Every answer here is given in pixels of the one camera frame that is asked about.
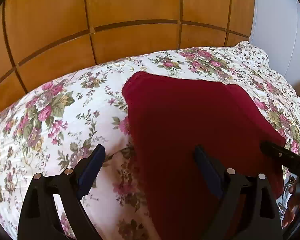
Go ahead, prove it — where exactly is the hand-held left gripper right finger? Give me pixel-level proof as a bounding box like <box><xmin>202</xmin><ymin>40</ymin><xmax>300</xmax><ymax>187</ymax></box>
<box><xmin>194</xmin><ymin>145</ymin><xmax>283</xmax><ymax>240</ymax></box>

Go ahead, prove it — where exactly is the person's right hand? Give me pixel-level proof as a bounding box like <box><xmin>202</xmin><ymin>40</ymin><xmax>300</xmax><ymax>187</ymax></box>
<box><xmin>281</xmin><ymin>177</ymin><xmax>300</xmax><ymax>228</ymax></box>

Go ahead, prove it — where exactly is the dark red garment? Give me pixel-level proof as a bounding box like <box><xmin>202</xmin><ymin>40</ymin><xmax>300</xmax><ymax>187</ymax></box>
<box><xmin>122</xmin><ymin>71</ymin><xmax>287</xmax><ymax>240</ymax></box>

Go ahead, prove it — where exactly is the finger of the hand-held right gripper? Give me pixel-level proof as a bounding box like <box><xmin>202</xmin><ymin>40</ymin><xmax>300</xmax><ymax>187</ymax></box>
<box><xmin>260</xmin><ymin>141</ymin><xmax>292</xmax><ymax>162</ymax></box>

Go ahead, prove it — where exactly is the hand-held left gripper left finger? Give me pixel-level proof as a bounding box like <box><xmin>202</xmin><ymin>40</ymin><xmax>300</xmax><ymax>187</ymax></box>
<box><xmin>17</xmin><ymin>144</ymin><xmax>106</xmax><ymax>240</ymax></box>

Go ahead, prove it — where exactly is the wooden wardrobe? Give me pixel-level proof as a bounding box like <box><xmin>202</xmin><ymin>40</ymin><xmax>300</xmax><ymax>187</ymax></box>
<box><xmin>0</xmin><ymin>0</ymin><xmax>256</xmax><ymax>123</ymax></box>

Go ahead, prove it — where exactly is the floral bedspread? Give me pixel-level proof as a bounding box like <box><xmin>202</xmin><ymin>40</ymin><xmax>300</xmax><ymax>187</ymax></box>
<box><xmin>0</xmin><ymin>41</ymin><xmax>300</xmax><ymax>240</ymax></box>

